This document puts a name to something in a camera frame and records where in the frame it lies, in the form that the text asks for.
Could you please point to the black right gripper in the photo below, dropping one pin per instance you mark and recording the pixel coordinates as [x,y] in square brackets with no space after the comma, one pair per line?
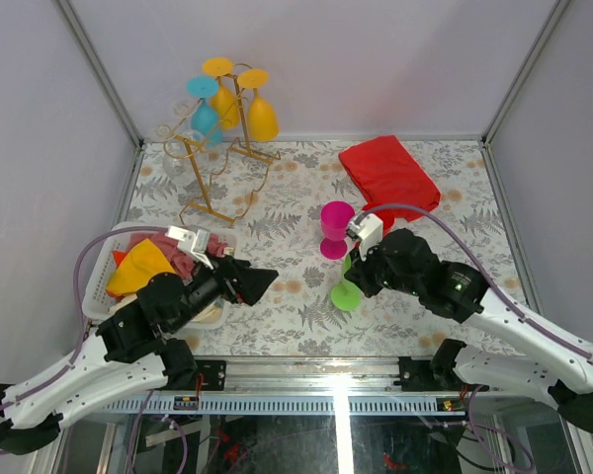
[359,274]

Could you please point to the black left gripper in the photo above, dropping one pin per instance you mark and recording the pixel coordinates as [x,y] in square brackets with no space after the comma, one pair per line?
[228,273]

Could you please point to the red plastic wine glass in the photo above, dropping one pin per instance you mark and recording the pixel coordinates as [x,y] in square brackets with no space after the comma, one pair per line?
[386,216]

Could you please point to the green plastic wine glass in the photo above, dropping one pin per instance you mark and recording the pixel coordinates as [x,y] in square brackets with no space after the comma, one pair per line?
[345,295]

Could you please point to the magenta plastic wine glass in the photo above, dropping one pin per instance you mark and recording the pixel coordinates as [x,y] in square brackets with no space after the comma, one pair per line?
[334,219]

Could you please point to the orange plastic wine glass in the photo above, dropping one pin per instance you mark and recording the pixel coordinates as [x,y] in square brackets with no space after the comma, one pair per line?
[261,118]
[223,101]

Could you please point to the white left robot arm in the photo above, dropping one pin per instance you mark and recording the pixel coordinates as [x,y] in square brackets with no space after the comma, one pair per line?
[133,350]

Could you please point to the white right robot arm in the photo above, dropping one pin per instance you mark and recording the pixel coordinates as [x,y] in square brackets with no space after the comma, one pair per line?
[553,366]

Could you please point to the clear wine glass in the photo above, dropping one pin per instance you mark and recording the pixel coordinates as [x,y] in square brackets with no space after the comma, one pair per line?
[173,132]

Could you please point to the teal plastic wine glass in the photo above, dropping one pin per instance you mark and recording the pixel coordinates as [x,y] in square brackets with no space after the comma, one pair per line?
[205,118]

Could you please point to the cream cloth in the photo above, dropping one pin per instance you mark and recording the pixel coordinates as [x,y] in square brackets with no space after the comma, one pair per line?
[210,316]

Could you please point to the pink crumpled cloth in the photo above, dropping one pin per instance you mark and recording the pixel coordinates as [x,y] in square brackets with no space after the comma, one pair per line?
[182,263]

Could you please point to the red folded cloth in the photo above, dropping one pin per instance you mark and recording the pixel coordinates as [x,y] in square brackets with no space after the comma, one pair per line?
[384,172]

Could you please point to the yellow cloth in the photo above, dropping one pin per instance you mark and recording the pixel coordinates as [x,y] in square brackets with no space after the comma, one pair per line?
[136,268]

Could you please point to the white plastic basket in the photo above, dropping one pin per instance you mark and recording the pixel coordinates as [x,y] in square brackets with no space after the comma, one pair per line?
[96,301]

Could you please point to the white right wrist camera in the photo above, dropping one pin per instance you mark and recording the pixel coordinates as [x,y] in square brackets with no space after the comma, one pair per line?
[367,230]

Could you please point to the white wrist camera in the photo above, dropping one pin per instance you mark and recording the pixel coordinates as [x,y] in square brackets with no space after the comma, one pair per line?
[367,230]
[193,242]

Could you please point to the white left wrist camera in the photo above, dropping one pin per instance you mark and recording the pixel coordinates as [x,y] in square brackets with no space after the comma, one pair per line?
[193,242]

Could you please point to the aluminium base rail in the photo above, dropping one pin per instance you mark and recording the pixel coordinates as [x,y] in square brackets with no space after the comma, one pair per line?
[301,375]

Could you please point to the gold wire wine glass rack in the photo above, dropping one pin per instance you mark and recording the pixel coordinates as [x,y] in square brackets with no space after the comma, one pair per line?
[241,145]

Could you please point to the grey cable duct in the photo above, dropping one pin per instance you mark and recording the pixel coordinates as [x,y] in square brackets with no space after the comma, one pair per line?
[220,404]

